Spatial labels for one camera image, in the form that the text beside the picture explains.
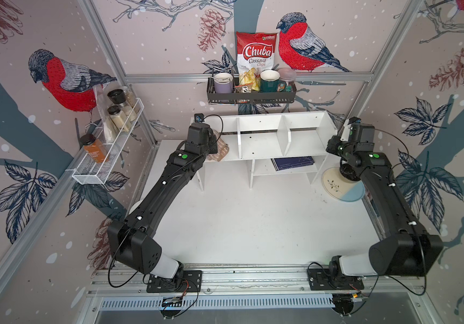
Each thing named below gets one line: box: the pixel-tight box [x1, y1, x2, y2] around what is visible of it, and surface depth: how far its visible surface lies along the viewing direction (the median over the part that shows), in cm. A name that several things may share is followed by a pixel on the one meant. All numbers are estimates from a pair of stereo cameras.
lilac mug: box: [213, 72, 234, 94], surface depth 83 cm
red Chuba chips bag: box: [236, 31, 278, 75], surface depth 81 cm
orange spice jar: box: [79, 133, 108, 163], surface depth 68 cm
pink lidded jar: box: [277, 67, 297, 92], surface depth 87 cm
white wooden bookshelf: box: [195, 110, 338, 192], surface depth 87 cm
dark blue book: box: [270, 155, 315, 171], surface depth 94 cm
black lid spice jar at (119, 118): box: [107, 105, 129, 133], surface depth 78 cm
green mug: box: [259, 69, 287, 93], surface depth 85 cm
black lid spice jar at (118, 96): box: [107, 89, 137, 123], surface depth 81 cm
